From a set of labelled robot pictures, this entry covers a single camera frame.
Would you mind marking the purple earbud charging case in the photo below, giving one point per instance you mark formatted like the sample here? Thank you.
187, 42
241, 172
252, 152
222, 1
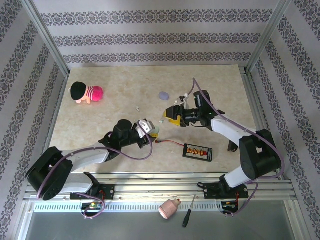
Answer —
163, 95

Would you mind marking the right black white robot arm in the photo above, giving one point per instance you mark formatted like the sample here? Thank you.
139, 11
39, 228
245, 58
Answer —
225, 127

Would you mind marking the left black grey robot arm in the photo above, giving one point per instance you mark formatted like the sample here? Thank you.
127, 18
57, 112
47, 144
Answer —
85, 155

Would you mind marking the black orange battery pack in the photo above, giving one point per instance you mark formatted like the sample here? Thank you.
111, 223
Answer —
197, 152

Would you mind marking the pink plush doll black hat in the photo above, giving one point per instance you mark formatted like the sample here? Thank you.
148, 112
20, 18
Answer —
93, 93

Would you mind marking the pink small bottle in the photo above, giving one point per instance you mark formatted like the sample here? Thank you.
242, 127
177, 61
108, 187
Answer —
167, 208

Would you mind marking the small circuit board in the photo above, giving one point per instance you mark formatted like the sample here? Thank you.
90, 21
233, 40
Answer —
92, 205
228, 205

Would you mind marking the grey metal panel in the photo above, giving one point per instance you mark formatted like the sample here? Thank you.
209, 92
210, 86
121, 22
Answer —
125, 227

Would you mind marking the aluminium rail bed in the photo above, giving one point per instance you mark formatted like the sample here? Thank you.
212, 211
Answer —
162, 186

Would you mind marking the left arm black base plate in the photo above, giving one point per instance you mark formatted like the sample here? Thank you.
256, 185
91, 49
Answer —
108, 191

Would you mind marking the aluminium side rail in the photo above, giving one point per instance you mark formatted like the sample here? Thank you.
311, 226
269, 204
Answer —
251, 87

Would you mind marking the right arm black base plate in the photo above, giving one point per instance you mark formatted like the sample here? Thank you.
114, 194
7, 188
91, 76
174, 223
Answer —
211, 191

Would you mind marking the aluminium frame post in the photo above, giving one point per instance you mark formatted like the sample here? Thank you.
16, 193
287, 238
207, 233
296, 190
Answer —
267, 37
47, 37

